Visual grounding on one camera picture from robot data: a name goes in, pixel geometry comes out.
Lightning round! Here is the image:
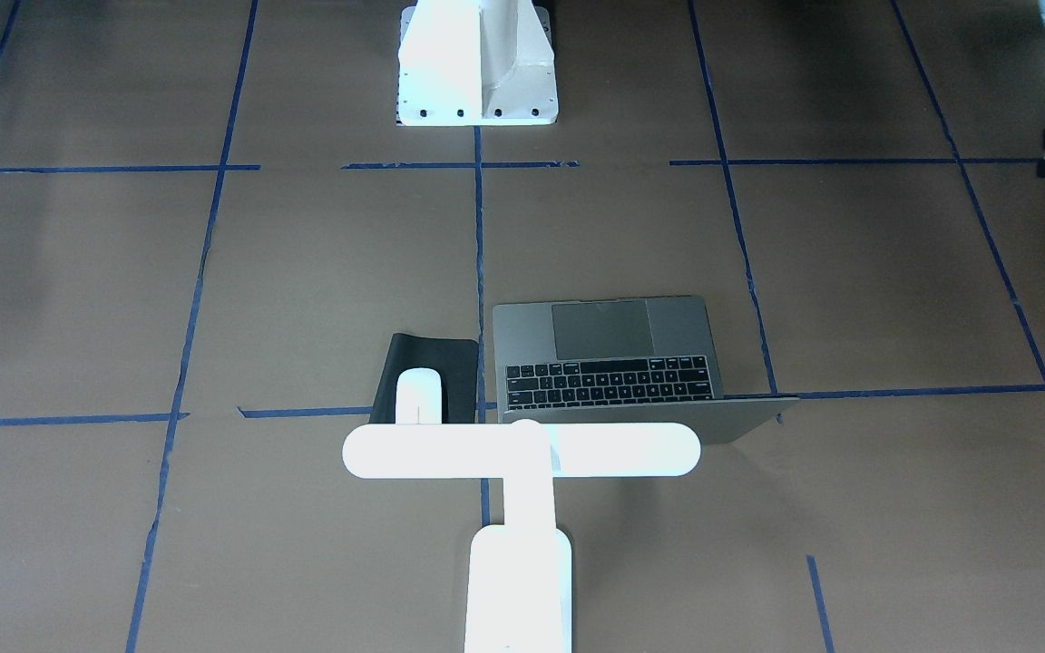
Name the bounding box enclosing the grey laptop computer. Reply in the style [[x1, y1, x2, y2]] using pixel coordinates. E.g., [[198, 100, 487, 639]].
[[493, 295, 799, 443]]

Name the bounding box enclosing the black mouse pad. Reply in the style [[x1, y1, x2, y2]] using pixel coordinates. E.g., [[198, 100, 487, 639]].
[[369, 332, 480, 424]]

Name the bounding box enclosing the white wireless mouse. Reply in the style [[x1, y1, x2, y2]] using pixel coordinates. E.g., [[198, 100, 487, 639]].
[[395, 367, 444, 424]]

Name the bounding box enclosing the white desk lamp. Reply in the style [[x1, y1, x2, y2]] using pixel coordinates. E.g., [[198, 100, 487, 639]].
[[343, 419, 701, 652]]

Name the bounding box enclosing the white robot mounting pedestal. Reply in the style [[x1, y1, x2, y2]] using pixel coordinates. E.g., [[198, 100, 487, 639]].
[[396, 1, 560, 127]]

